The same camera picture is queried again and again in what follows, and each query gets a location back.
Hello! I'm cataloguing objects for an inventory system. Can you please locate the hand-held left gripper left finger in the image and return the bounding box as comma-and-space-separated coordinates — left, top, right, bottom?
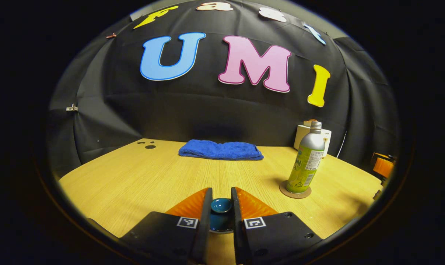
119, 188, 213, 265

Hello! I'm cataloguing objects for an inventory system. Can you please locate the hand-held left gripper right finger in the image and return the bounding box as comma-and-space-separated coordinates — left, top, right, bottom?
231, 187, 323, 265

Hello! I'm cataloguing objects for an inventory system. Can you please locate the round brown coaster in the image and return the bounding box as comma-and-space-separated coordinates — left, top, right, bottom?
279, 180, 312, 199

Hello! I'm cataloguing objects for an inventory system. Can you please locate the silver water bottle green label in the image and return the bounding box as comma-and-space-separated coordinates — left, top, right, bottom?
285, 121, 325, 194

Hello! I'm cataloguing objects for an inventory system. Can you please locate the white toaster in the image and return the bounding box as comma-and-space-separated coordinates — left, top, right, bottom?
294, 124, 332, 158

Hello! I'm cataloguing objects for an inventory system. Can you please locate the blue folded towel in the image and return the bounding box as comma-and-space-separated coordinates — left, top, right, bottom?
178, 139, 264, 161

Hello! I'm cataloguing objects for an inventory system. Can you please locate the black backdrop cloth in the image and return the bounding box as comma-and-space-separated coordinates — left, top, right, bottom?
48, 0, 400, 181

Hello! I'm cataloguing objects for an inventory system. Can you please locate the white power cable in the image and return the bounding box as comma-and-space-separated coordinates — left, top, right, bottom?
336, 131, 347, 159

